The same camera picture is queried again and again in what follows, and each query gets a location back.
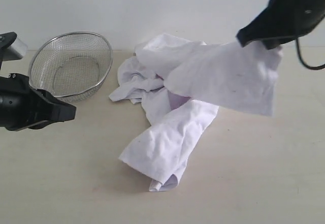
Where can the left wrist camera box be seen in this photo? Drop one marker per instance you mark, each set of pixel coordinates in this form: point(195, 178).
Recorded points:
point(12, 48)

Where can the metal wire mesh basket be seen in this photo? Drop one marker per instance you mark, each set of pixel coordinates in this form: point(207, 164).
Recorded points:
point(72, 66)

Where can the white t-shirt red lettering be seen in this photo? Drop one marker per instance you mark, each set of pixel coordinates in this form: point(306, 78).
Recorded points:
point(181, 85)

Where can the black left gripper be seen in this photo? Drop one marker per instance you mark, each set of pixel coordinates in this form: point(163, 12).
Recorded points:
point(24, 107)

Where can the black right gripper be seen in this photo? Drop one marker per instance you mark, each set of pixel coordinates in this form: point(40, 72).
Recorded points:
point(282, 21)

